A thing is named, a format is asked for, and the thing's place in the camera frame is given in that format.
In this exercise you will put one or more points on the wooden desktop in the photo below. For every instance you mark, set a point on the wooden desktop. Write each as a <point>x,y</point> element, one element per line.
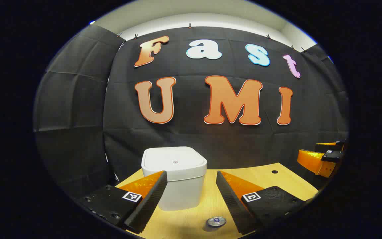
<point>287,182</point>

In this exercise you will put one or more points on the black backdrop cloth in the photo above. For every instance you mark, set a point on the black backdrop cloth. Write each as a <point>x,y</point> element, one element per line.
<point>191,136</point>

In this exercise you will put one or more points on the white desktop garbage bin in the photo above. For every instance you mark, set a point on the white desktop garbage bin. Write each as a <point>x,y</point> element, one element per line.
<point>184,187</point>

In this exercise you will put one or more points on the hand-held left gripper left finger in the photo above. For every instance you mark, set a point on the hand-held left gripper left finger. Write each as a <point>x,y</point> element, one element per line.
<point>149,199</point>

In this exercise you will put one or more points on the silver pop can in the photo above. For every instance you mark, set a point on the silver pop can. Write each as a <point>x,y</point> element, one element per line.
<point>216,221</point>

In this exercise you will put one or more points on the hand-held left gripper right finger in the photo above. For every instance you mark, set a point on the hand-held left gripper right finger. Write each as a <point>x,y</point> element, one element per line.
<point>230,202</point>

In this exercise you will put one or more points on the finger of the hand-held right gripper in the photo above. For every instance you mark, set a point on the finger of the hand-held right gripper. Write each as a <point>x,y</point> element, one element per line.
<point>330,146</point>
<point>313,161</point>

